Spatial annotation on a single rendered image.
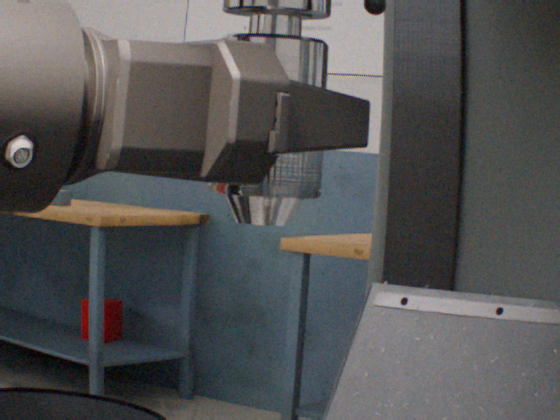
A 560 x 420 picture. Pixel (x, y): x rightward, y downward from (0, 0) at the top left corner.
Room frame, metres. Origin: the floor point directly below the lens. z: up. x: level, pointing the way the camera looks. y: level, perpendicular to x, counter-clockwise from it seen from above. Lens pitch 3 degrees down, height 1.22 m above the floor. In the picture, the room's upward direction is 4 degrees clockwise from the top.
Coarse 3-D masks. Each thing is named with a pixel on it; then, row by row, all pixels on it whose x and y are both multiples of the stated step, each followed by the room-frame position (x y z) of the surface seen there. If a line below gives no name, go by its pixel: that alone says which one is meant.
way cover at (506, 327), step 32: (384, 288) 0.92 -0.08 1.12; (416, 288) 0.91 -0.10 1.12; (384, 320) 0.91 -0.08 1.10; (416, 320) 0.89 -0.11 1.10; (448, 320) 0.88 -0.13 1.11; (480, 320) 0.87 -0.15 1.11; (512, 320) 0.85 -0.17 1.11; (544, 320) 0.84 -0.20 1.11; (352, 352) 0.91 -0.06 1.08; (384, 352) 0.89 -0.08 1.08; (416, 352) 0.88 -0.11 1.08; (448, 352) 0.87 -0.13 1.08; (480, 352) 0.85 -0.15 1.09; (512, 352) 0.84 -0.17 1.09; (544, 352) 0.82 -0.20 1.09; (352, 384) 0.89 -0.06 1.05; (384, 384) 0.88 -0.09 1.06; (416, 384) 0.87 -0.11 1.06; (448, 384) 0.85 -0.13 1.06; (480, 384) 0.84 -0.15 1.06; (512, 384) 0.82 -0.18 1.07; (544, 384) 0.81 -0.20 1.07; (352, 416) 0.88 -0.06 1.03; (384, 416) 0.87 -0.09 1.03; (416, 416) 0.85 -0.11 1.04; (448, 416) 0.84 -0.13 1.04; (480, 416) 0.82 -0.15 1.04; (512, 416) 0.81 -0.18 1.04; (544, 416) 0.79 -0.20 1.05
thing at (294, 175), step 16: (288, 64) 0.52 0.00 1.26; (304, 64) 0.52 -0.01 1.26; (320, 64) 0.53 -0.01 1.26; (304, 80) 0.52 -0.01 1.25; (320, 80) 0.53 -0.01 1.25; (288, 160) 0.52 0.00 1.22; (304, 160) 0.52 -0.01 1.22; (320, 160) 0.53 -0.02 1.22; (272, 176) 0.52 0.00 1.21; (288, 176) 0.52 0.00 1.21; (304, 176) 0.52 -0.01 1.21; (320, 176) 0.54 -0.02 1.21; (224, 192) 0.52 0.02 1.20; (240, 192) 0.52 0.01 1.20; (256, 192) 0.52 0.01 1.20; (272, 192) 0.52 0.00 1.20; (288, 192) 0.52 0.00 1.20; (304, 192) 0.52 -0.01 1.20; (320, 192) 0.54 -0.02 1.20
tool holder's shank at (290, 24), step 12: (240, 12) 0.54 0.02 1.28; (252, 12) 0.53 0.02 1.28; (264, 12) 0.53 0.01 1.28; (276, 12) 0.52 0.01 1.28; (288, 12) 0.53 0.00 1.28; (252, 24) 0.53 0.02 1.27; (264, 24) 0.53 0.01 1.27; (276, 24) 0.53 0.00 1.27; (288, 24) 0.53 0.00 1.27; (300, 24) 0.54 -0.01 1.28
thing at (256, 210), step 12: (240, 204) 0.53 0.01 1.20; (252, 204) 0.53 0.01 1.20; (264, 204) 0.52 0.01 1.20; (276, 204) 0.53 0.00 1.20; (288, 204) 0.53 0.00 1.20; (300, 204) 0.54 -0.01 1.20; (240, 216) 0.53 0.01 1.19; (252, 216) 0.53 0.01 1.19; (264, 216) 0.53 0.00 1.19; (276, 216) 0.53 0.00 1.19; (288, 216) 0.53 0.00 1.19
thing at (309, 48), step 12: (228, 36) 0.53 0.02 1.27; (240, 36) 0.52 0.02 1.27; (252, 36) 0.52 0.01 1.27; (264, 36) 0.52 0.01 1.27; (276, 36) 0.52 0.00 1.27; (288, 36) 0.52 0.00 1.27; (300, 36) 0.52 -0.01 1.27; (276, 48) 0.52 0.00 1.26; (288, 48) 0.52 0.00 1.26; (300, 48) 0.52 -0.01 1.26; (312, 48) 0.52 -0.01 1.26; (324, 48) 0.53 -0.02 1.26; (324, 60) 0.53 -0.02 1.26
